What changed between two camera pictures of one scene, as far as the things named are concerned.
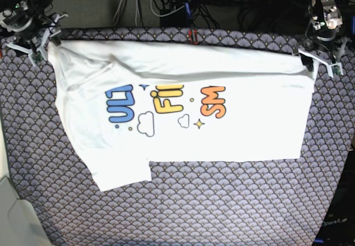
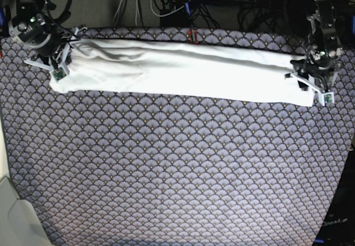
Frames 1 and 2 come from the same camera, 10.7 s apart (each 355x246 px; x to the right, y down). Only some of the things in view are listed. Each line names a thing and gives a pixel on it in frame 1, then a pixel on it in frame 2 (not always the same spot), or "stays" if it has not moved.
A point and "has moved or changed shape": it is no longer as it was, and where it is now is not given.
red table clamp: [196, 36] stays
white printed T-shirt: [123, 105] has moved or changed shape
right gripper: [321, 39] -> [317, 65]
